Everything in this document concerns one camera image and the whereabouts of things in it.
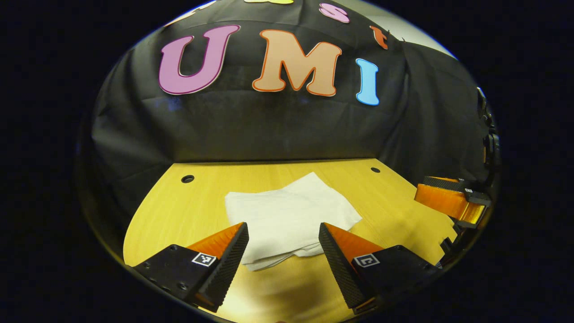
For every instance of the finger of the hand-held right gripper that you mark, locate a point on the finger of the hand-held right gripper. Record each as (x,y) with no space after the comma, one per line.
(444,201)

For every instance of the white jeans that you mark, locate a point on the white jeans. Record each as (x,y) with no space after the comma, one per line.
(287,215)

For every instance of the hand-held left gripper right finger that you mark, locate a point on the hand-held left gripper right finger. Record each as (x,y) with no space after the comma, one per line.
(341,264)

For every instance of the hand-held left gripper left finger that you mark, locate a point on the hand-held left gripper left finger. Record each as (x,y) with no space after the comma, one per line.
(228,264)

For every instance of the black backdrop cloth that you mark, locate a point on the black backdrop cloth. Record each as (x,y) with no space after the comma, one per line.
(269,130)

